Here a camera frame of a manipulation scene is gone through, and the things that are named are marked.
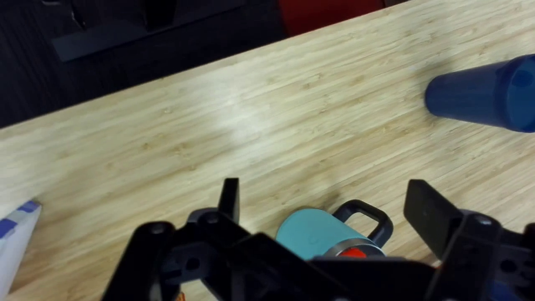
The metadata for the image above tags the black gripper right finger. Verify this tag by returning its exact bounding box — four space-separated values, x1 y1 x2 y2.
404 178 535 301

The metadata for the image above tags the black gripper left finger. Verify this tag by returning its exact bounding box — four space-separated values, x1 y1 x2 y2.
103 176 265 301

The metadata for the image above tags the orange toy screwdriver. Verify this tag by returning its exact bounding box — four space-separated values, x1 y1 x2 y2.
338 246 372 262

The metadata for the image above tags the teal mug black handle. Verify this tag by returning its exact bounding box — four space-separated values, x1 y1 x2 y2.
275 198 395 265

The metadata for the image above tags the blue plastic cup with sticker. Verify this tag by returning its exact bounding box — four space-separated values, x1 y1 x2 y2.
424 53 535 134

